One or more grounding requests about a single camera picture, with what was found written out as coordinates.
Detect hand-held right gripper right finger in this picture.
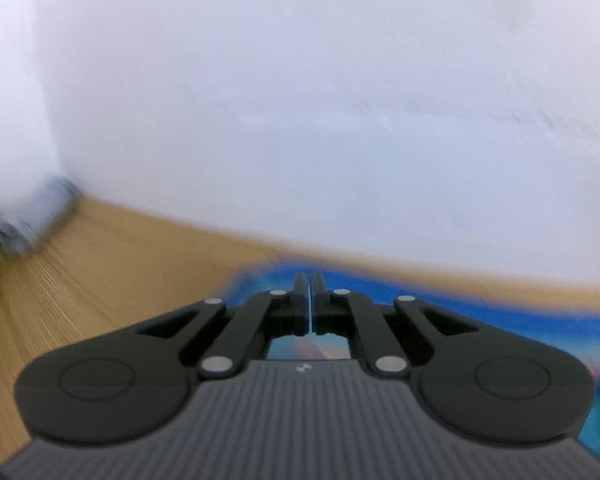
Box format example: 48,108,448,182
312,274,481,380

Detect blue patterned cloth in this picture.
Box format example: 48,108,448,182
220,259,600,463

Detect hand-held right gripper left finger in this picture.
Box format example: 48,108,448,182
136,274,308,380

